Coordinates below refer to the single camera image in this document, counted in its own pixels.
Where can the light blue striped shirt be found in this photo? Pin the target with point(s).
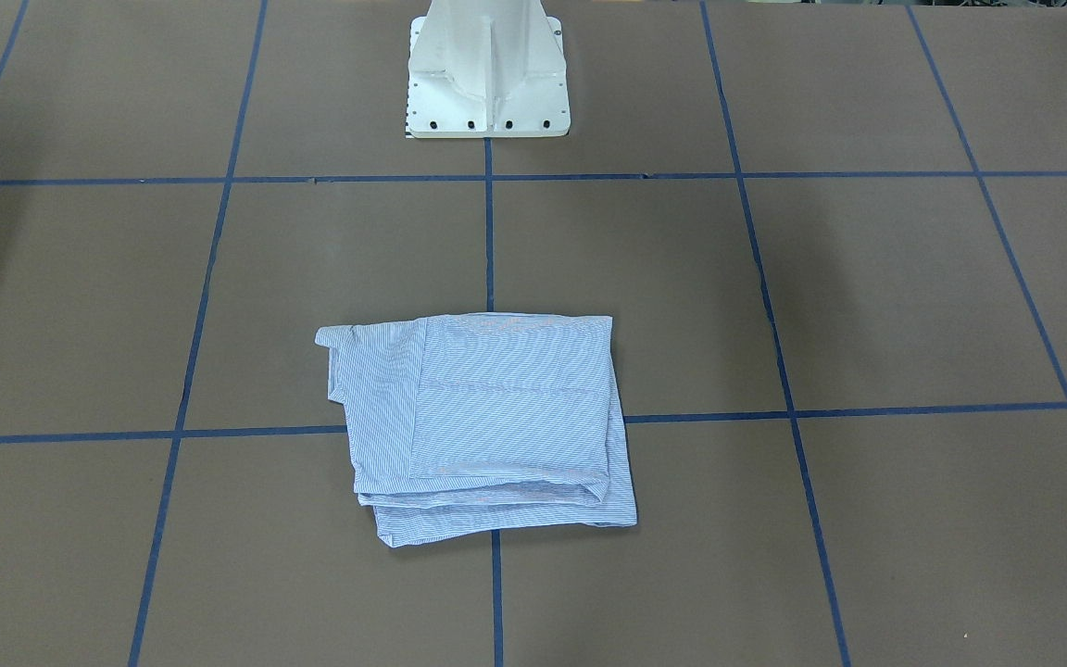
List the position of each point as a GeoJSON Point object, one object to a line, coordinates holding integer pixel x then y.
{"type": "Point", "coordinates": [463, 424]}

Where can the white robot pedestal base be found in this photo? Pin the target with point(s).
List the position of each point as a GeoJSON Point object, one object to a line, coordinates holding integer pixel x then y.
{"type": "Point", "coordinates": [487, 69]}

